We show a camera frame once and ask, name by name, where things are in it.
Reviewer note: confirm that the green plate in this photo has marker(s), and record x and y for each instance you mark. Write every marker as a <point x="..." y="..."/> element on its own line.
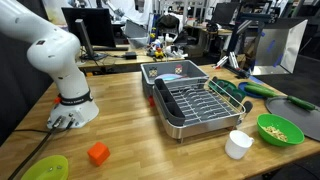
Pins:
<point x="227" y="88"/>

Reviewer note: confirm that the black computer monitor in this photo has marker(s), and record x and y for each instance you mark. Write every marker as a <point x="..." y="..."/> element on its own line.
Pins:
<point x="93" y="28"/>

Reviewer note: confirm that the blue plate in bin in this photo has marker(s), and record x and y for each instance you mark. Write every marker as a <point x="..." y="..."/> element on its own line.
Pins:
<point x="169" y="77"/>

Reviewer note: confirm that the large cucumber on blue plate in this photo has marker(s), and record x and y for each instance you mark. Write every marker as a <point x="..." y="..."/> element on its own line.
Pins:
<point x="260" y="91"/>

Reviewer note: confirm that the white plastic cup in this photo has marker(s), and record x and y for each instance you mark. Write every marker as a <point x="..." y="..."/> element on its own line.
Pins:
<point x="238" y="144"/>

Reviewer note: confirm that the green bowl with food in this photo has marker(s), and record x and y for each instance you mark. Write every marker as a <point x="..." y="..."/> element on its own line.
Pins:
<point x="279" y="131"/>

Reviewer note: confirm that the grey round tray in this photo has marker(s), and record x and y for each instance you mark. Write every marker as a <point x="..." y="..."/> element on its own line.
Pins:
<point x="307" y="120"/>

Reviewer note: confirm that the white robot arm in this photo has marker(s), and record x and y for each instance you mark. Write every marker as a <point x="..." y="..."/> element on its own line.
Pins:
<point x="53" y="51"/>

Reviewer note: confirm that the grey plastic bin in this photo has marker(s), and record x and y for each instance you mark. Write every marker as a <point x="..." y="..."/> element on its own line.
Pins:
<point x="186" y="68"/>

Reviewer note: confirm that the grey dish rack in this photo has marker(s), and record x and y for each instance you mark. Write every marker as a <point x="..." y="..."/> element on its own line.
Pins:
<point x="191" y="107"/>

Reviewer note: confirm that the small dark green cucumber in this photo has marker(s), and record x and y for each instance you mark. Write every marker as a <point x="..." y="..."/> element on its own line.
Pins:
<point x="301" y="103"/>

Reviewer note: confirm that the orange cube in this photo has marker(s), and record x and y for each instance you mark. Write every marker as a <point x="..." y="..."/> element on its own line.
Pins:
<point x="98" y="153"/>

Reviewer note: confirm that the lime green small bowl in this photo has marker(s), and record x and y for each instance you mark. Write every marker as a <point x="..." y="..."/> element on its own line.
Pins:
<point x="53" y="167"/>

